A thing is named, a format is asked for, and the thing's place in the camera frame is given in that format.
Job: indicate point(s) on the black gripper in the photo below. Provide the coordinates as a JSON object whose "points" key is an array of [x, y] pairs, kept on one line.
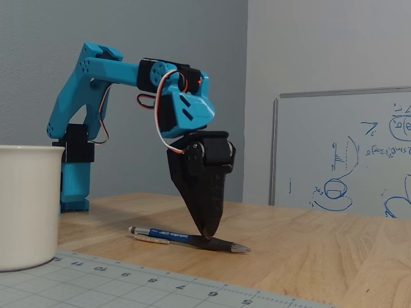
{"points": [[214, 153]]}

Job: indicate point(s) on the blue black pen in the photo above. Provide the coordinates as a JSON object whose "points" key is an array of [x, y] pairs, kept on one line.
{"points": [[173, 236]]}

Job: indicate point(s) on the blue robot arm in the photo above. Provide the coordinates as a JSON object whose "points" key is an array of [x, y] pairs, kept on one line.
{"points": [[67, 96]]}

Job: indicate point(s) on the whiteboard with blue drawings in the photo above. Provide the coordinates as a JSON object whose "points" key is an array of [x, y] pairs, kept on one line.
{"points": [[321, 144]]}

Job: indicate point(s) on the grey cutting mat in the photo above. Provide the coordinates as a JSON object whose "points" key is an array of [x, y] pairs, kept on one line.
{"points": [[96, 282]]}

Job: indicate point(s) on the white ceramic mug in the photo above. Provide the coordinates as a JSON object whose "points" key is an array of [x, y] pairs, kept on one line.
{"points": [[29, 205]]}

